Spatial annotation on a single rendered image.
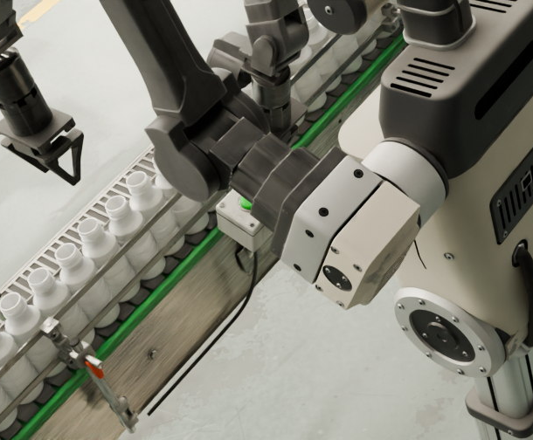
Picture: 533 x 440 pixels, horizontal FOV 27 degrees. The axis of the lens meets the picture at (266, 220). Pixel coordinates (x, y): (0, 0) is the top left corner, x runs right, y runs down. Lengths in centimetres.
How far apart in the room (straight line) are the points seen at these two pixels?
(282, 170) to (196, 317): 92
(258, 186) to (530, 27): 33
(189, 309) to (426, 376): 106
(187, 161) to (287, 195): 11
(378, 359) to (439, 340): 152
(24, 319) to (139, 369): 26
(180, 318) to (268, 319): 120
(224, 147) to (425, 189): 20
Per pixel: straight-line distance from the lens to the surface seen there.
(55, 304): 177
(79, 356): 172
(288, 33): 154
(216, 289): 198
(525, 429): 161
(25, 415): 182
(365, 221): 103
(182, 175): 113
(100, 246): 180
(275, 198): 107
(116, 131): 400
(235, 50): 160
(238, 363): 305
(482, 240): 123
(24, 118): 143
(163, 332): 192
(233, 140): 110
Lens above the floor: 228
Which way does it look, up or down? 42 degrees down
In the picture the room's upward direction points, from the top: 22 degrees counter-clockwise
